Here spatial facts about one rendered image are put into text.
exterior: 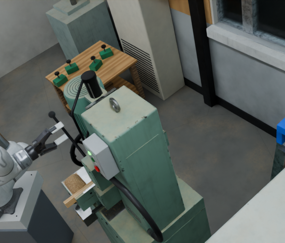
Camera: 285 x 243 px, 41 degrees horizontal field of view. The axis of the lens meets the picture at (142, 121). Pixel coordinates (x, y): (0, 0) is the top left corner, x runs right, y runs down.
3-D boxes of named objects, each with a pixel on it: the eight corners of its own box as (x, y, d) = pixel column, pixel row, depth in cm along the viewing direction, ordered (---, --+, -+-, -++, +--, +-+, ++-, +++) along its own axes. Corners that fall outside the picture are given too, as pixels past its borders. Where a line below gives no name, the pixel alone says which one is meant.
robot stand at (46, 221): (25, 271, 277) (-17, 231, 236) (38, 233, 298) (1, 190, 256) (63, 272, 270) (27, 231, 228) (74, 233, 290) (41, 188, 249)
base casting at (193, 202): (140, 150, 238) (136, 140, 231) (206, 206, 200) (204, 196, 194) (81, 195, 224) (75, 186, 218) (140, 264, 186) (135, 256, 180)
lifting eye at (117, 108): (114, 106, 147) (109, 94, 143) (123, 113, 143) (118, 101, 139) (111, 108, 147) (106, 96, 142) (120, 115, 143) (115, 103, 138)
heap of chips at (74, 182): (76, 172, 211) (74, 168, 209) (88, 186, 202) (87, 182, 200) (62, 182, 209) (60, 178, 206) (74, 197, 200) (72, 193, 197)
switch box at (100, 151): (106, 158, 157) (94, 132, 146) (120, 171, 150) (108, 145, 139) (94, 167, 155) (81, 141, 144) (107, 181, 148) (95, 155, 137)
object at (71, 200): (151, 141, 215) (149, 136, 212) (153, 142, 213) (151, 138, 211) (65, 206, 197) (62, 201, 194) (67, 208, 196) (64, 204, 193)
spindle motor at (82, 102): (107, 114, 196) (88, 67, 174) (127, 131, 184) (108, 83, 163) (79, 134, 190) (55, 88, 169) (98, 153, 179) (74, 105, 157)
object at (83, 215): (88, 206, 238) (83, 198, 233) (98, 218, 230) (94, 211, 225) (76, 214, 236) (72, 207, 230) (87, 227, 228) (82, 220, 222)
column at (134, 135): (159, 184, 206) (124, 83, 156) (187, 209, 191) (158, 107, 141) (126, 210, 199) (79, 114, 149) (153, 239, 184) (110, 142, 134)
